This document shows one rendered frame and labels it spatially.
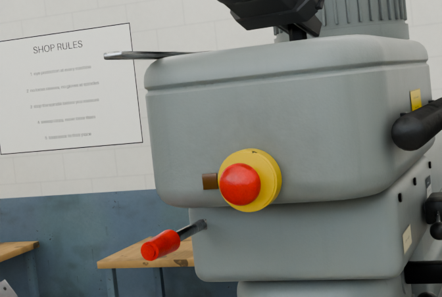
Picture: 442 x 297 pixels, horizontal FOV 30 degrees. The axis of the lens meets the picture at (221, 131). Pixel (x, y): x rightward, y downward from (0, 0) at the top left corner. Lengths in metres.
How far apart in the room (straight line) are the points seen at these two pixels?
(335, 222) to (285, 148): 0.13
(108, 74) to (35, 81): 0.61
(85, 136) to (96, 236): 0.73
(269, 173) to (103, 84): 5.14
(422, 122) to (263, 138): 0.15
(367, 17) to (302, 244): 0.39
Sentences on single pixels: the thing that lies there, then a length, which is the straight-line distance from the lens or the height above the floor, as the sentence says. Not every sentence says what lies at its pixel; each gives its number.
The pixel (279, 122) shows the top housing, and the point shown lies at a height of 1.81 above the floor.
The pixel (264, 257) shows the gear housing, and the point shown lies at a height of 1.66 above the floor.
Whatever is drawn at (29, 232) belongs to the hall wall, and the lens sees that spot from 6.36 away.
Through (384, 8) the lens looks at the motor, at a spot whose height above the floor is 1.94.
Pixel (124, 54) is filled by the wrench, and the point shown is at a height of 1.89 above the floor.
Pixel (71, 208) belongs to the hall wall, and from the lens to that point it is 6.13.
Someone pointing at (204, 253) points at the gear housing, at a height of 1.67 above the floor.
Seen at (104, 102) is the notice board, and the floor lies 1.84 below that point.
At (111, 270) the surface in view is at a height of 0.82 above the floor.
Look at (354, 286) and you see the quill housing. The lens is 0.95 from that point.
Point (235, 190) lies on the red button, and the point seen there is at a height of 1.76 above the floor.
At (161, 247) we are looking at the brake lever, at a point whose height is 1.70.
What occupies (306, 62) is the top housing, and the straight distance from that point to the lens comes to 0.79.
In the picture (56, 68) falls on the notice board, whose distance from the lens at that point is 6.09.
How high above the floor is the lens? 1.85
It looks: 3 degrees down
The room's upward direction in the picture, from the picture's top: 6 degrees counter-clockwise
